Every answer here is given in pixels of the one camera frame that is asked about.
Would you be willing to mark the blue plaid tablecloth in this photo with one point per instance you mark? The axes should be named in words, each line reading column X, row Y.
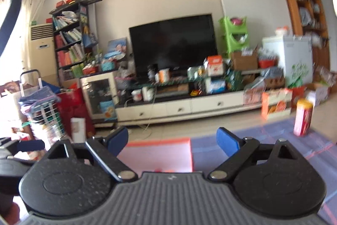
column 314, row 147

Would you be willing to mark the red shopping bag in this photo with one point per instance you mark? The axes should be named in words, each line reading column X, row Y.
column 72, row 105

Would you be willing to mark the orange cardboard box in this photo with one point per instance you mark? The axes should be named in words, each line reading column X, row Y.
column 167, row 155

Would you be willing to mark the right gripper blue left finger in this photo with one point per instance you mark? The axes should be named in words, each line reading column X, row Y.
column 105, row 151

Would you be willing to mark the black flat television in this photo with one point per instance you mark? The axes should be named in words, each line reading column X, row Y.
column 177, row 43

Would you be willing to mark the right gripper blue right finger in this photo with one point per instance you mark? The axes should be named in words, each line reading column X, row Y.
column 239, row 152

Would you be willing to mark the wooden display shelf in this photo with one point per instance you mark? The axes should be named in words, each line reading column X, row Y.
column 308, row 18

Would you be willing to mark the white chest freezer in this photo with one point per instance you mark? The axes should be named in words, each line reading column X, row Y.
column 294, row 56

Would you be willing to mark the white glass-door cabinet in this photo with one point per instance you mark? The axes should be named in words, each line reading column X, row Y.
column 100, row 95

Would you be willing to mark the dark bookshelf with books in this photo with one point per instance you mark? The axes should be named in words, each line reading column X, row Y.
column 74, row 42

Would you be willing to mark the person's left hand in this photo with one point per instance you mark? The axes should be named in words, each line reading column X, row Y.
column 11, row 217

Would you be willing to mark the brown cardboard box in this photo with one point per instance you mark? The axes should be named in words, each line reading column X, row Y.
column 243, row 62

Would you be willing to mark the green plastic stacking shelf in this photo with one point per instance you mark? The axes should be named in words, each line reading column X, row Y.
column 235, row 33

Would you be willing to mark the wire rack cart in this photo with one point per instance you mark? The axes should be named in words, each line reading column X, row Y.
column 40, row 107

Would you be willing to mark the beige standing air conditioner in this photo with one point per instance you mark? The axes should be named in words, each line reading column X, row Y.
column 41, row 49

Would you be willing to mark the orange fruit carton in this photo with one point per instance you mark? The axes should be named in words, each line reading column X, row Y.
column 276, row 104

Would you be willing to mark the white tv stand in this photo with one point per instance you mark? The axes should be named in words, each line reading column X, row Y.
column 184, row 109

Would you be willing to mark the red yellow cylindrical can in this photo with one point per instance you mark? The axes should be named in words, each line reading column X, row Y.
column 303, row 117

